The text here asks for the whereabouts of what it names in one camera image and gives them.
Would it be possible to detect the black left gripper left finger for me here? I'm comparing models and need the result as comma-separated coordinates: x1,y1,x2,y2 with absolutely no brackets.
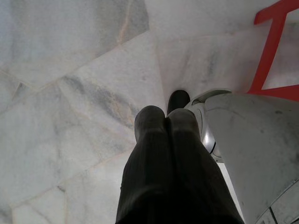
115,105,178,224

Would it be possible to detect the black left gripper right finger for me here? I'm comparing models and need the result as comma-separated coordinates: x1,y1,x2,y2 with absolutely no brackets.
166,108,245,224

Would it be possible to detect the red plastic stool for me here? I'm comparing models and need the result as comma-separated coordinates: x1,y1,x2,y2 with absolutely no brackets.
247,0,299,102

